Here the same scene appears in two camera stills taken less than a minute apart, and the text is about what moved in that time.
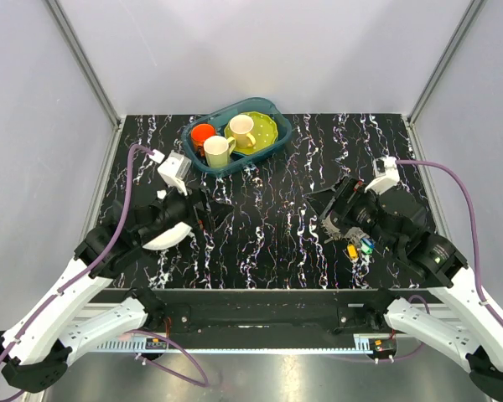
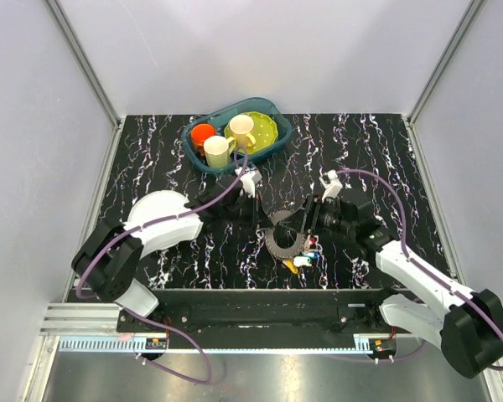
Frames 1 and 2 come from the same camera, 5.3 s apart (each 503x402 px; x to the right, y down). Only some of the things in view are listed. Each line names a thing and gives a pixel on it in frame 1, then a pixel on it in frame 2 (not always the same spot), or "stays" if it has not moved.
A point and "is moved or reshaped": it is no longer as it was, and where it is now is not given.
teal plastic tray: x=220 y=120 stays
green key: x=365 y=249 is moved or reshaped
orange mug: x=199 y=133 stays
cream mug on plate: x=241 y=126 stays
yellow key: x=352 y=251 → x=289 y=264
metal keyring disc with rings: x=352 y=235 is moved or reshaped
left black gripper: x=213 y=214 → x=258 y=218
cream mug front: x=218 y=150 stays
